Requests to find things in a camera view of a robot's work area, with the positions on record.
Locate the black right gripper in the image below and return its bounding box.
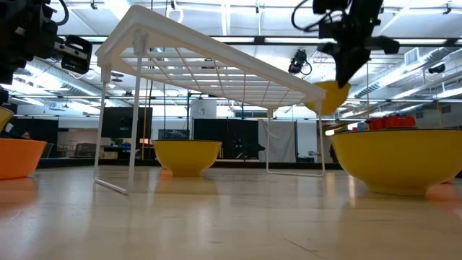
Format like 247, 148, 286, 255
317, 16, 401, 89

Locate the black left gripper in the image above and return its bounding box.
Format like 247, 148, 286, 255
0, 19, 93, 86

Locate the yellow bowl with patterned interior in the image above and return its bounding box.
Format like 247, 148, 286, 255
329, 128, 462, 197
304, 80, 352, 117
152, 139, 223, 178

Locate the white air vent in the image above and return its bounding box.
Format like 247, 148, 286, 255
404, 46, 420, 66

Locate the large red storage bin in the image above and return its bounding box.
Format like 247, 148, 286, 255
383, 115, 417, 129

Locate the yellow curved object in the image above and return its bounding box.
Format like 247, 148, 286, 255
0, 105, 15, 133

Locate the low black partition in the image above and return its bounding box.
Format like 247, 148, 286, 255
10, 117, 59, 144

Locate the white hanging cloth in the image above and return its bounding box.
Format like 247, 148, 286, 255
258, 119, 297, 163

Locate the black display panel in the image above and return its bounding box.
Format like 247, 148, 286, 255
102, 106, 153, 140

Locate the wide black partition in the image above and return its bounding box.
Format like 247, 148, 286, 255
193, 118, 259, 160

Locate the white pillar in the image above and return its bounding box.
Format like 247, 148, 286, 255
190, 99, 218, 121

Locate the dark chalkboard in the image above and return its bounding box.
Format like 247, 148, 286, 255
157, 129, 191, 142

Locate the beige hanging cord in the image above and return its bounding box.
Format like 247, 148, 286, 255
365, 61, 370, 122

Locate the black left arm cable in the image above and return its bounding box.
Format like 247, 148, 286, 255
53, 0, 70, 27

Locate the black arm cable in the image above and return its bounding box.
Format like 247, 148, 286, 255
53, 0, 70, 27
290, 0, 328, 33

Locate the black overhead camera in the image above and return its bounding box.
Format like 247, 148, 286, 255
287, 48, 313, 77

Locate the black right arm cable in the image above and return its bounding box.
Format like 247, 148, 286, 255
290, 0, 328, 33

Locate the black table frame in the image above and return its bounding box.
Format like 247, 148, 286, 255
35, 157, 344, 170

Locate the white wire shelf rack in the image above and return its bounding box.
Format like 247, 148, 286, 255
92, 4, 328, 196

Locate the yellow hanging strap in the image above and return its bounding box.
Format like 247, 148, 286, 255
141, 79, 149, 160

